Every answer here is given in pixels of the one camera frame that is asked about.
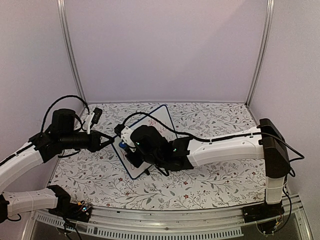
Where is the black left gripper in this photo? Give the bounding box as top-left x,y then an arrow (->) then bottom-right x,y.
60,130 -> 115,153

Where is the blue whiteboard eraser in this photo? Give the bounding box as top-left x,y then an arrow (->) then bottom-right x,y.
118,142 -> 128,149

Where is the small blue-framed whiteboard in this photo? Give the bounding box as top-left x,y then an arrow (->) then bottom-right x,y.
112,104 -> 178,180

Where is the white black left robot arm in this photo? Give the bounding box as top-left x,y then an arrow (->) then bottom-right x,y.
0,107 -> 114,222

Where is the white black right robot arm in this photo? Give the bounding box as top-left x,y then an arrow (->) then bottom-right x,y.
118,118 -> 291,218

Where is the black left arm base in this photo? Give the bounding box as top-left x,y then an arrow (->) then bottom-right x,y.
48,200 -> 93,223

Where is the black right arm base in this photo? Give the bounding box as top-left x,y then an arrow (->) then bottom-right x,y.
241,201 -> 285,235

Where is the floral patterned tablecloth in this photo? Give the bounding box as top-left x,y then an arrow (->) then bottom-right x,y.
50,103 -> 266,211

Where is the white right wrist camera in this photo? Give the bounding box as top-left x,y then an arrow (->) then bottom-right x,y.
114,124 -> 137,152

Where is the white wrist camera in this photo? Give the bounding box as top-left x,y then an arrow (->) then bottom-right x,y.
83,107 -> 103,134
114,124 -> 137,152

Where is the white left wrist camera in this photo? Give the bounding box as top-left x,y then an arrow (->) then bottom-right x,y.
83,107 -> 103,134

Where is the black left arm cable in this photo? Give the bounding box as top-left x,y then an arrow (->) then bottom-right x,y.
39,94 -> 91,133

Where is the aluminium front rail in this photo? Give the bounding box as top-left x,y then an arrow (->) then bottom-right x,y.
22,194 -> 315,240

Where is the left aluminium frame post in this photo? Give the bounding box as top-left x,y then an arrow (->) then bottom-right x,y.
56,0 -> 86,100

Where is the aluminium frame post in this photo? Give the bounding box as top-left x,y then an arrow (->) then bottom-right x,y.
245,0 -> 275,108
56,0 -> 86,100

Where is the right aluminium frame post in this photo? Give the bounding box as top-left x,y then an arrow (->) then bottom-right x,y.
245,0 -> 275,108

